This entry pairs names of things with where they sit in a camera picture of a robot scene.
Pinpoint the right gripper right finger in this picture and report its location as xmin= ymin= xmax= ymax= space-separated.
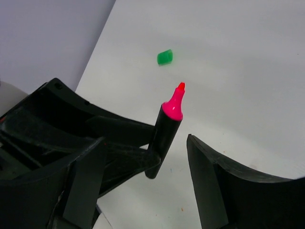
xmin=187 ymin=135 xmax=305 ymax=229

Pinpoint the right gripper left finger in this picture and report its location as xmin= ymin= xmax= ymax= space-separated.
xmin=0 ymin=138 xmax=106 ymax=229

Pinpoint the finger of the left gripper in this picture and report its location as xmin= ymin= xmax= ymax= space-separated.
xmin=36 ymin=78 xmax=154 ymax=143
xmin=0 ymin=108 xmax=161 ymax=195

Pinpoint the black pink highlighter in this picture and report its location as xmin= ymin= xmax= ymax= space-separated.
xmin=145 ymin=82 xmax=185 ymax=179

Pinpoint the green highlighter cap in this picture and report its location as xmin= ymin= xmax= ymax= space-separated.
xmin=157 ymin=49 xmax=173 ymax=65

